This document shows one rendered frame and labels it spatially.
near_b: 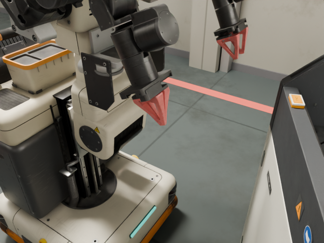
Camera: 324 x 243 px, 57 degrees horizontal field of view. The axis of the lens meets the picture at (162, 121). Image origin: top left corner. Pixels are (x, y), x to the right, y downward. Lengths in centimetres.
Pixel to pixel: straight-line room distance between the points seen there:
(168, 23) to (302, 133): 39
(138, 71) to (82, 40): 36
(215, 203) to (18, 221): 101
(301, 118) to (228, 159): 132
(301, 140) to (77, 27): 59
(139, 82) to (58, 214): 96
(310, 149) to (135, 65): 39
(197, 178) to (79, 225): 83
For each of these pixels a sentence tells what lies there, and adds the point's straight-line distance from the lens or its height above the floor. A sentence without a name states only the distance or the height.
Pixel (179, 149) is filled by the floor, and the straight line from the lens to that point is 209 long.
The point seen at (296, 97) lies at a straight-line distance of 84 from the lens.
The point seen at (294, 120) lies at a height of 95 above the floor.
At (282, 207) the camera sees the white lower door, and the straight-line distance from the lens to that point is 80.
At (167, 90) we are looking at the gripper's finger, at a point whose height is 106.
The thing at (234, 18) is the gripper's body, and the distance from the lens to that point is 93.
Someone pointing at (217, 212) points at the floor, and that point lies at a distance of 175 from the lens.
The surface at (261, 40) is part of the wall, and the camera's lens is 308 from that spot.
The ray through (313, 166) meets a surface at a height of 95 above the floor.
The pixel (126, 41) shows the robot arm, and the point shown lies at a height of 116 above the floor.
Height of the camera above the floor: 135
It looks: 35 degrees down
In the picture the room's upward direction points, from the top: straight up
